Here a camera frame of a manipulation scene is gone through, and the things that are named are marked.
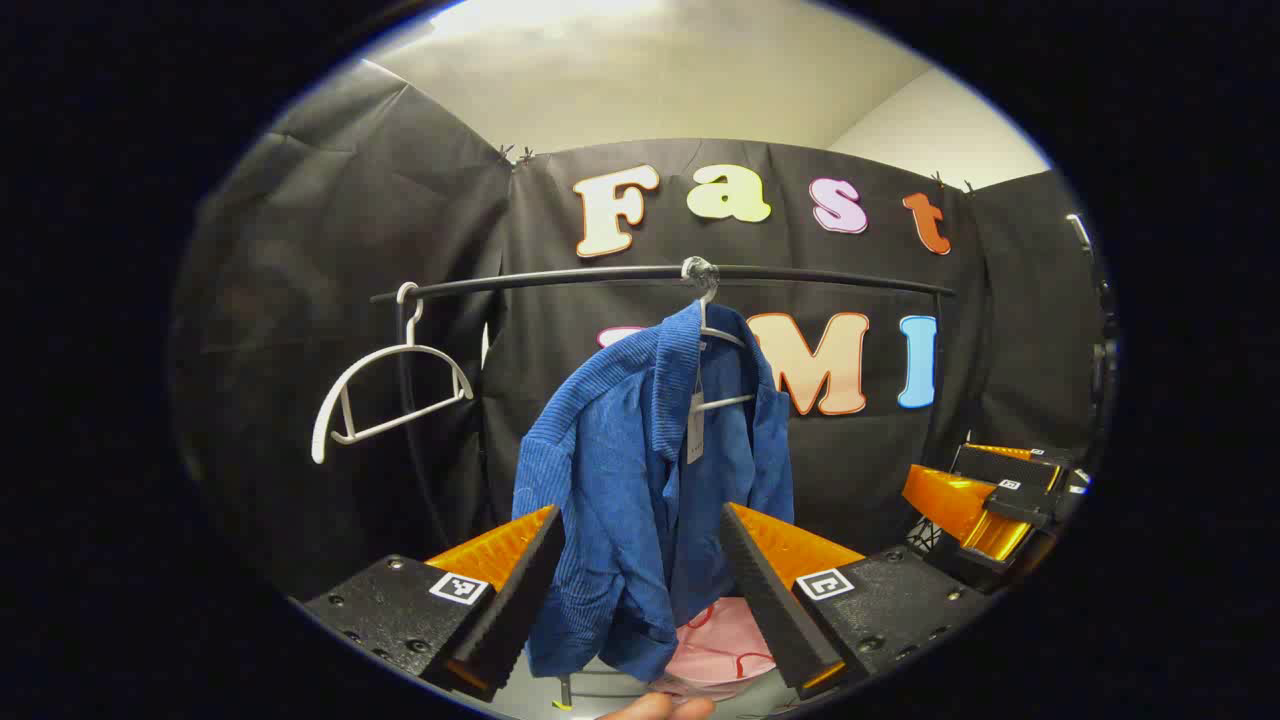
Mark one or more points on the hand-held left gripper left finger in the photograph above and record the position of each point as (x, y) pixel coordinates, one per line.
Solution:
(520, 610)

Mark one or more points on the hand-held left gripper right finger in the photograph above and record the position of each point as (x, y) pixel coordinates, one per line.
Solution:
(765, 600)

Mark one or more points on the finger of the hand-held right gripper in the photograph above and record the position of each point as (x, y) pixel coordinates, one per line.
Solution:
(960, 500)
(1005, 468)

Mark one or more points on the pink laundry hamper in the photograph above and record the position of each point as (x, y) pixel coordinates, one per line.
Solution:
(715, 645)

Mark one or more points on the white hanger with taped hook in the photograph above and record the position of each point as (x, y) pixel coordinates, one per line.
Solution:
(722, 337)

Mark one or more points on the white plastic hanger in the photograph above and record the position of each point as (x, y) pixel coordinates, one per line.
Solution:
(425, 350)

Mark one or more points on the black clothes rack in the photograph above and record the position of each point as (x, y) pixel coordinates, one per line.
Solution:
(560, 278)

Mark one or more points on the black backdrop cloth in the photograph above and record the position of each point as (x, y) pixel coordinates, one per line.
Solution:
(400, 200)

